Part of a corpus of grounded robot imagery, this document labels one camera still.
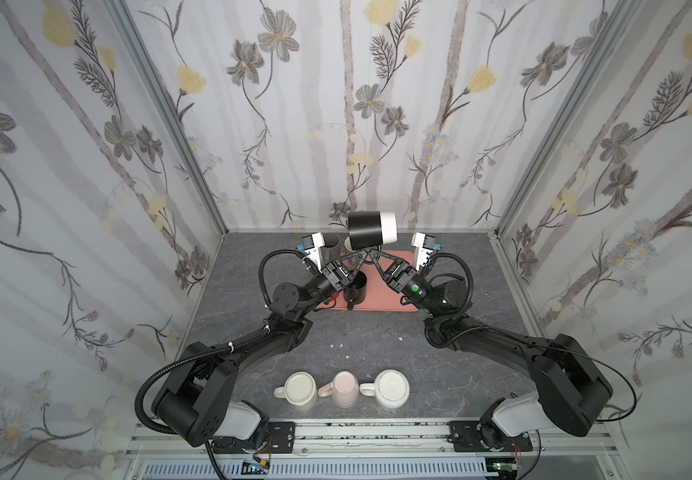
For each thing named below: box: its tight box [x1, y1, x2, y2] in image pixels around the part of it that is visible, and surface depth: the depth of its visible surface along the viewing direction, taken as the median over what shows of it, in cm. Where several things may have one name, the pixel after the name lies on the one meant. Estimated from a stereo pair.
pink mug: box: [318, 371, 359, 409], surface depth 76 cm
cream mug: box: [273, 371, 318, 410], surface depth 77 cm
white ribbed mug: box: [359, 369, 410, 409], surface depth 76 cm
